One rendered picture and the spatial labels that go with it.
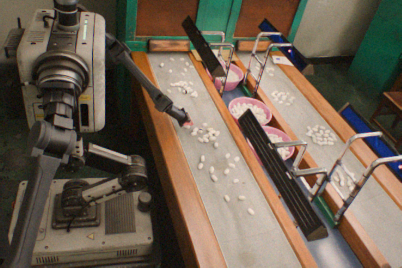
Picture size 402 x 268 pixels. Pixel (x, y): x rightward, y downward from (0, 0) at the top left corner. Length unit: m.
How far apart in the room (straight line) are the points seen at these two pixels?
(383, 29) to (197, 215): 3.40
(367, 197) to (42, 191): 1.54
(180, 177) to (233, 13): 1.39
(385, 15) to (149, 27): 2.78
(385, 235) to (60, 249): 1.48
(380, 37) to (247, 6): 2.14
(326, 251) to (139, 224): 0.88
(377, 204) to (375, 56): 2.73
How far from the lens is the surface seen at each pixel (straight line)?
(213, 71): 1.84
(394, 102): 3.59
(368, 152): 2.23
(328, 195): 1.85
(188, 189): 1.61
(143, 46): 2.54
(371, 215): 1.92
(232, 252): 1.50
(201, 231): 1.49
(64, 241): 1.79
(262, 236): 1.58
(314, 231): 1.23
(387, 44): 4.38
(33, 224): 1.00
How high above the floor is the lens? 1.99
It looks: 38 degrees down
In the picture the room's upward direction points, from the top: 12 degrees clockwise
